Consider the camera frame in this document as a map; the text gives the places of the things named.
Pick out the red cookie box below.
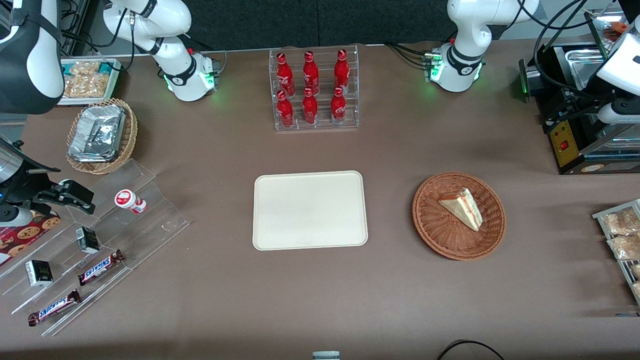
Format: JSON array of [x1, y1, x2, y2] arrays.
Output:
[[0, 210, 62, 267]]

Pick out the cream plastic tray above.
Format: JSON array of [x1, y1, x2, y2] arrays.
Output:
[[252, 170, 369, 251]]

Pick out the black arm base cables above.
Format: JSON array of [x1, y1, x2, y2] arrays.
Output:
[[384, 42, 437, 69]]

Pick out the light oval wicker basket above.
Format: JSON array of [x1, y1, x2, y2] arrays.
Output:
[[66, 98, 139, 175]]

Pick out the black hanging arm cable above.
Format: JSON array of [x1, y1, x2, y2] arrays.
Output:
[[520, 0, 603, 97]]

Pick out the clear acrylic stepped display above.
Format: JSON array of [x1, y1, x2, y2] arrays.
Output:
[[0, 159, 191, 337]]

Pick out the clear acrylic bottle rack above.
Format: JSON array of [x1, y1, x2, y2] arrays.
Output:
[[269, 44, 361, 132]]

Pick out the red white yogurt bottle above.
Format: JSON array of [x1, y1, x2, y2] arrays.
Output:
[[114, 189, 147, 215]]

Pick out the small black carton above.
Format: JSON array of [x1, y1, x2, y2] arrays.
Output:
[[25, 260, 54, 287], [76, 226, 101, 254]]

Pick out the black cable loop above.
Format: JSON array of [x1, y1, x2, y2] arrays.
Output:
[[436, 339, 506, 360]]

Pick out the tray of packaged snacks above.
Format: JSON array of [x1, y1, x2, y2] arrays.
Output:
[[592, 199, 640, 306]]

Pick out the silver foil tray stack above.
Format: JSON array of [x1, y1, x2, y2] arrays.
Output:
[[68, 104, 126, 163]]

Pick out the clear bag of pastry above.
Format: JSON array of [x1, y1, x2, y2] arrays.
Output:
[[607, 234, 640, 261], [602, 207, 640, 236]]

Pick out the snickers bar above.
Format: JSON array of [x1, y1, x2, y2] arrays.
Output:
[[77, 249, 126, 286], [27, 289, 82, 327]]

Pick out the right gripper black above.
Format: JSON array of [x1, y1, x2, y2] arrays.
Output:
[[0, 139, 96, 229]]

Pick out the red cola bottle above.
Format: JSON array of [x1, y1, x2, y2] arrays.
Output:
[[276, 52, 295, 97], [302, 50, 321, 96], [276, 90, 295, 129], [333, 48, 350, 94], [330, 86, 348, 126], [302, 88, 320, 126]]

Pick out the black heated display machine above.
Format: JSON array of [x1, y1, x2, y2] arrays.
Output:
[[518, 7, 640, 176]]

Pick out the tray of packed snacks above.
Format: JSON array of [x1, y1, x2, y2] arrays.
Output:
[[56, 57, 122, 107]]

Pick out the triangular sandwich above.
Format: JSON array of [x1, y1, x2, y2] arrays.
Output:
[[438, 188, 484, 232]]

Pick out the brown round wicker basket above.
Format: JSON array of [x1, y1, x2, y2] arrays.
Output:
[[412, 171, 507, 261]]

